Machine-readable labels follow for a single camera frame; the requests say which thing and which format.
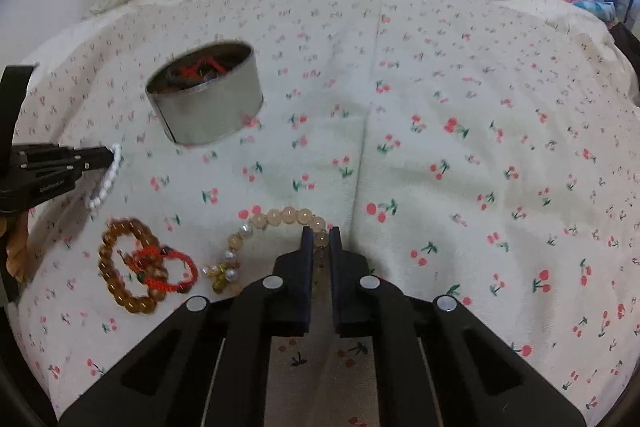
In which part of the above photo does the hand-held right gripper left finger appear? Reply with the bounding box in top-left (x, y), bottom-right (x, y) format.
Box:
top-left (57, 226), bottom-right (315, 427)

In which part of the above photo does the red string bracelet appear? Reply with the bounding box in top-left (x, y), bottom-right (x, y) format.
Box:
top-left (122, 246), bottom-right (200, 297)
top-left (172, 57), bottom-right (226, 82)

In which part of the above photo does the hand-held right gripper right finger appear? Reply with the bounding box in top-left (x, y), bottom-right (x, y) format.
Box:
top-left (327, 226), bottom-right (586, 427)

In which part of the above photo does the cherry print bedsheet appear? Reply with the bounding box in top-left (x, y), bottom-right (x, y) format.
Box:
top-left (10, 0), bottom-right (640, 427)

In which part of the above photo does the amber bead bracelet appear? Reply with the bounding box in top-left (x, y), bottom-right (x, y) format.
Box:
top-left (97, 218), bottom-right (171, 315)

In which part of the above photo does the person's left hand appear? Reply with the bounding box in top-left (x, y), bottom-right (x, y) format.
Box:
top-left (5, 212), bottom-right (30, 285)

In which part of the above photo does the round metal tin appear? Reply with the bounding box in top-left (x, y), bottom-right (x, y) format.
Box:
top-left (145, 39), bottom-right (265, 146)

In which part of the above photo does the peach bead bracelet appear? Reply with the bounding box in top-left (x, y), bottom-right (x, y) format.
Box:
top-left (201, 205), bottom-right (332, 295)

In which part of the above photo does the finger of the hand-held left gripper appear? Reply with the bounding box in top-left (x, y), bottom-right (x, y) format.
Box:
top-left (15, 161), bottom-right (113, 182)
top-left (12, 145), bottom-right (117, 164)

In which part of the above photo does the white bead bracelet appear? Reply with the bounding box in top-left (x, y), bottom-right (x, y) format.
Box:
top-left (85, 143), bottom-right (123, 210)

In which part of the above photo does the black cloth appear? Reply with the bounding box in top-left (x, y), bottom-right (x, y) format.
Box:
top-left (612, 22), bottom-right (640, 108)

